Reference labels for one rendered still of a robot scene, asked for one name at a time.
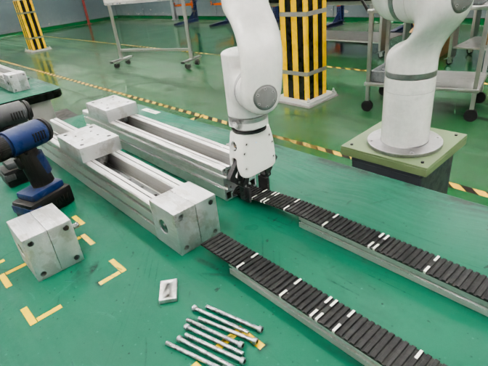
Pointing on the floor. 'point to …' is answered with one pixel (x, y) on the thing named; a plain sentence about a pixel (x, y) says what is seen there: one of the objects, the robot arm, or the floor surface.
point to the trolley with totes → (472, 80)
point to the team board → (149, 49)
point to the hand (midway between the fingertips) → (255, 189)
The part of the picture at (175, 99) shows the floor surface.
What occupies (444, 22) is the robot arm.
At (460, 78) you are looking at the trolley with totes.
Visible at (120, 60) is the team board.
